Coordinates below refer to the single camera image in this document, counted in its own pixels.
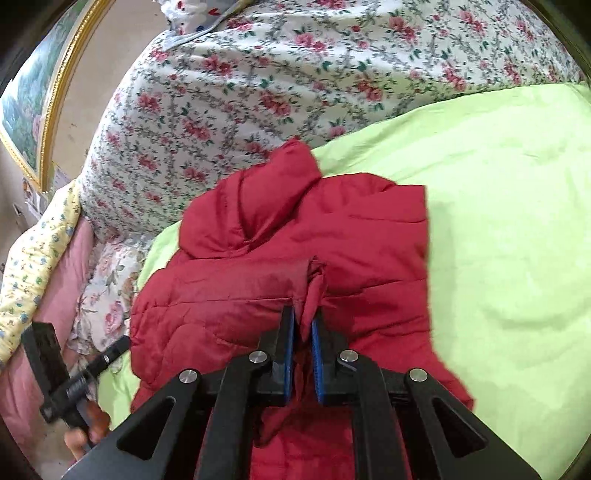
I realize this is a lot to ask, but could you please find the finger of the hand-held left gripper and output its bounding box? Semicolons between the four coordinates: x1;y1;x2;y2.
85;335;133;377

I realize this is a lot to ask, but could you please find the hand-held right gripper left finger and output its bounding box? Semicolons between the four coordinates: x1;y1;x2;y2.
62;305;296;480

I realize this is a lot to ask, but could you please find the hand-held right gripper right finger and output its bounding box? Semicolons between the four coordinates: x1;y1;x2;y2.
310;318;543;480

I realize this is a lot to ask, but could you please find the red padded jacket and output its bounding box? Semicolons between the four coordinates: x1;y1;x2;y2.
129;138;476;480

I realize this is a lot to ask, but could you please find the person's left hand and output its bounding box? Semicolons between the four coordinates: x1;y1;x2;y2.
64;401;112;462

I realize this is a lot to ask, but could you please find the ruffled floral pillow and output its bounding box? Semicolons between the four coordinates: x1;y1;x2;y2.
69;235;160;370

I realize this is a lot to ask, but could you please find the pink pillow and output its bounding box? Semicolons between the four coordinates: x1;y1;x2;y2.
0;217;98;462

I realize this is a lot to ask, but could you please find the light green blanket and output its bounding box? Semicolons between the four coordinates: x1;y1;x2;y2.
95;82;591;480

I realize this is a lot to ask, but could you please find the gold framed painting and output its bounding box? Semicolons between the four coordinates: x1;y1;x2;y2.
0;0;116;195

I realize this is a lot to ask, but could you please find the rose print quilt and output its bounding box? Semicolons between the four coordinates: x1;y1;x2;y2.
78;0;587;241

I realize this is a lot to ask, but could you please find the pale heart print cloth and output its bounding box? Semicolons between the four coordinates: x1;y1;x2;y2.
157;0;259;51

